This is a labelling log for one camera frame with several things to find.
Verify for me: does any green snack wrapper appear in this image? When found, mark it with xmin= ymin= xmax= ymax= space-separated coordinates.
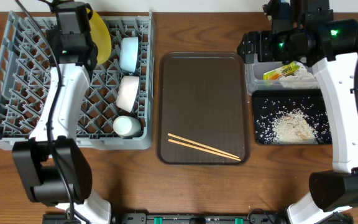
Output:
xmin=263 ymin=62 xmax=300 ymax=80

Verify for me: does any wooden chopstick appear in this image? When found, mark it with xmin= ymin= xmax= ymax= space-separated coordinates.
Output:
xmin=168 ymin=139 xmax=240 ymax=161
xmin=168 ymin=133 xmax=240 ymax=159

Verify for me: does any light blue bowl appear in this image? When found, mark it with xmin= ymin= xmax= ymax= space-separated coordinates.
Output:
xmin=119 ymin=37 xmax=139 ymax=73

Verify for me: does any white bowl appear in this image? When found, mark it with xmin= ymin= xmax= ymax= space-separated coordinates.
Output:
xmin=116 ymin=76 xmax=140 ymax=113

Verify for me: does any white plastic cup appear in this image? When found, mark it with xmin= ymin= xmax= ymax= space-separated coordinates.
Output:
xmin=113 ymin=116 xmax=142 ymax=138

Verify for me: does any yellow plate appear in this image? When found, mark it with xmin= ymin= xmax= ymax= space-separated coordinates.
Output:
xmin=86 ymin=9 xmax=112 ymax=65

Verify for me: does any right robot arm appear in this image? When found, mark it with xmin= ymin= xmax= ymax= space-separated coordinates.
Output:
xmin=237 ymin=0 xmax=358 ymax=223

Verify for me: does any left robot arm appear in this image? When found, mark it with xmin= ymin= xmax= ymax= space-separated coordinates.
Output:
xmin=12 ymin=1 xmax=114 ymax=223

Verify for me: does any clear plastic waste bin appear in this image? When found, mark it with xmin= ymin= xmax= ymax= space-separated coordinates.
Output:
xmin=245 ymin=61 xmax=319 ymax=95

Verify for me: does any black waste tray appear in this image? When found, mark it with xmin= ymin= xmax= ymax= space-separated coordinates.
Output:
xmin=251 ymin=88 xmax=334 ymax=146

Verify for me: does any brown serving tray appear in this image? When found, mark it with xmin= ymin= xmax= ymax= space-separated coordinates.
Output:
xmin=157 ymin=52 xmax=250 ymax=166

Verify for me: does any grey plastic dish rack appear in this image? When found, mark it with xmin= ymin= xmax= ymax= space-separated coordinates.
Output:
xmin=0 ymin=12 xmax=155 ymax=151

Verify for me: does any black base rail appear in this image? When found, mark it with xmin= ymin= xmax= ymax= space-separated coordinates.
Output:
xmin=42 ymin=212 xmax=354 ymax=224

